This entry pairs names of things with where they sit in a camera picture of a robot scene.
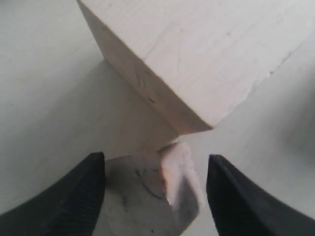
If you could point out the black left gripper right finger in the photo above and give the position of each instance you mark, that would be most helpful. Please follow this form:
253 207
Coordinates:
239 207

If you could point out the large wooden cube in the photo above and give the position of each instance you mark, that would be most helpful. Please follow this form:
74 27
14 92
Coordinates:
194 61

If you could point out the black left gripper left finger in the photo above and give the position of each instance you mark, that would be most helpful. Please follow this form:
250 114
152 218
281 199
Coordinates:
70 207

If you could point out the small wooden cube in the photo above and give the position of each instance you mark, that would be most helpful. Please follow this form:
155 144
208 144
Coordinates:
151 193

